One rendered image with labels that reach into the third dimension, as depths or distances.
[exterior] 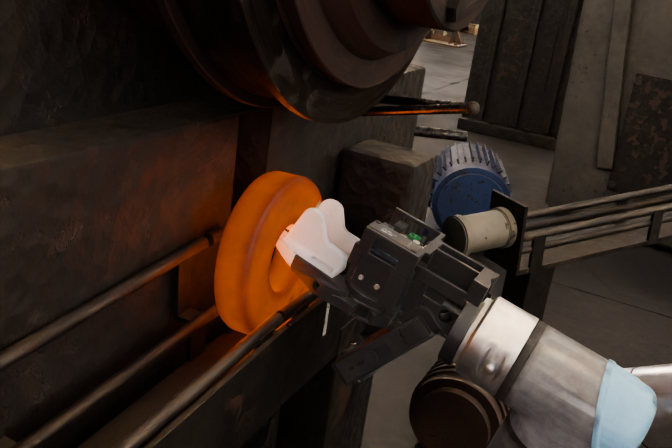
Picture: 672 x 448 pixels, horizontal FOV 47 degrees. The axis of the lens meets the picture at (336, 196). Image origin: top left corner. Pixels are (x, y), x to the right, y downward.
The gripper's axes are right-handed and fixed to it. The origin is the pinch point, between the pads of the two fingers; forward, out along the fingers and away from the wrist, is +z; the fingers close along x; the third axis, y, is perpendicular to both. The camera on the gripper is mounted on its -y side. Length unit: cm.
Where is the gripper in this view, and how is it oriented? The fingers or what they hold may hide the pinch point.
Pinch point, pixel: (277, 234)
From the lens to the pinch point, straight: 73.1
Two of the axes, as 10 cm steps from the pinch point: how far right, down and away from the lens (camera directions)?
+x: -4.4, 2.2, -8.7
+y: 3.5, -8.5, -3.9
